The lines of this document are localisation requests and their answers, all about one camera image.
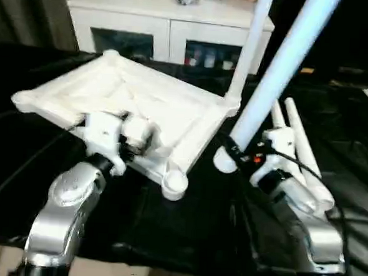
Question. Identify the white plastic table top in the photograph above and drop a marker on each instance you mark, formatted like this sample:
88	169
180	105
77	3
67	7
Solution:
112	86

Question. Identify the white plastic table leg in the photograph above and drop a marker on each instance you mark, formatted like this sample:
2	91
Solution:
248	54
279	115
279	62
297	126

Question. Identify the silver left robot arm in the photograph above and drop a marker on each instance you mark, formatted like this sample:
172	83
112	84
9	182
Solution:
64	205

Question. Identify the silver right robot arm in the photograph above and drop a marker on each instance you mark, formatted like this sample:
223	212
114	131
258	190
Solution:
310	220

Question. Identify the black work mat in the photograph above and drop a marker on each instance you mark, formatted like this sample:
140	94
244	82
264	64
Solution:
166	224

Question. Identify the small tan label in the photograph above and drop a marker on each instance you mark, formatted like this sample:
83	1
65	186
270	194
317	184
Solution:
308	70

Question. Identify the white cabinet with glass doors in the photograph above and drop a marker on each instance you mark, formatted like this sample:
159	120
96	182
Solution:
132	19

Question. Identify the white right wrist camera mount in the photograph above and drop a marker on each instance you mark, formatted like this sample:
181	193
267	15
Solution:
279	140

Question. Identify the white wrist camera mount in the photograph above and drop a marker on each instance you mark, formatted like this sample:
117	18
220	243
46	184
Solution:
104	133
279	140

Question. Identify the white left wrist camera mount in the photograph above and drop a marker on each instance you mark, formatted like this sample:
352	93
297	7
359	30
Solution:
104	133

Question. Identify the black metal rail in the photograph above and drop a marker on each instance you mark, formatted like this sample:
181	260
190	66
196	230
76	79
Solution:
363	74

